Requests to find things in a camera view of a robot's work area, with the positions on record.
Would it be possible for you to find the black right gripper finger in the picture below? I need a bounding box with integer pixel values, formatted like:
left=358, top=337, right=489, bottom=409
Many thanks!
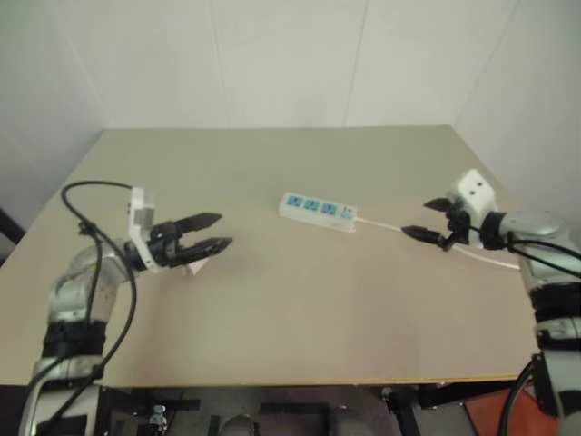
left=400, top=224, right=442, bottom=244
left=423, top=197, right=456, bottom=213

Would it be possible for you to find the white power strip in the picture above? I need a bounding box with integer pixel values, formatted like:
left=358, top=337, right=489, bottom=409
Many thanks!
left=277, top=192, right=359, bottom=234

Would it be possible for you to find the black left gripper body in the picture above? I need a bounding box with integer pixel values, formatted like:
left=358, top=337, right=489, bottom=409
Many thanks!
left=149, top=220, right=183, bottom=269

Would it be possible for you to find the white plug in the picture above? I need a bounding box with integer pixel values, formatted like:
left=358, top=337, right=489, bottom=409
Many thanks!
left=181, top=258, right=211, bottom=277

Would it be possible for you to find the dark grey rounded shape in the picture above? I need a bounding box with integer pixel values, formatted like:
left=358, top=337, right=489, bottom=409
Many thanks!
left=221, top=414, right=261, bottom=436

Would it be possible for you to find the white power cord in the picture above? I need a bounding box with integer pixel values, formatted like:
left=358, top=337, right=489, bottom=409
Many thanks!
left=353, top=217, right=521, bottom=272

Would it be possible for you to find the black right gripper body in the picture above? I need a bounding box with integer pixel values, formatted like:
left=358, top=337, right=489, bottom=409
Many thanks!
left=442, top=208, right=474, bottom=252

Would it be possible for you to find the orange object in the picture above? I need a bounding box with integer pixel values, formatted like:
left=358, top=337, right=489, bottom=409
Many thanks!
left=466, top=384, right=546, bottom=436

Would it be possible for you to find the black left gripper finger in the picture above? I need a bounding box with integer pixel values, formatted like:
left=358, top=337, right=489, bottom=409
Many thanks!
left=180, top=236, right=234, bottom=265
left=174, top=211, right=222, bottom=233

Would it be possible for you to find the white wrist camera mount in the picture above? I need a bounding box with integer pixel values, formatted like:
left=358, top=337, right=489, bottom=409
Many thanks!
left=125, top=185, right=160, bottom=274
left=447, top=168, right=499, bottom=224

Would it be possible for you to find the black object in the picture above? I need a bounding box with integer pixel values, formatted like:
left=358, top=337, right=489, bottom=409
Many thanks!
left=0, top=206, right=26, bottom=265

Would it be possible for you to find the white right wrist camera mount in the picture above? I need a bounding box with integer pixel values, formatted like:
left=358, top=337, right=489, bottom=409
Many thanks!
left=447, top=168, right=499, bottom=224

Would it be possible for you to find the black table frame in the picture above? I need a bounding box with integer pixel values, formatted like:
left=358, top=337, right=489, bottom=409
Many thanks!
left=97, top=381, right=521, bottom=436

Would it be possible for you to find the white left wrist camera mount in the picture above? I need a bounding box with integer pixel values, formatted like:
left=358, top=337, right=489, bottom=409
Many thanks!
left=125, top=185, right=160, bottom=274

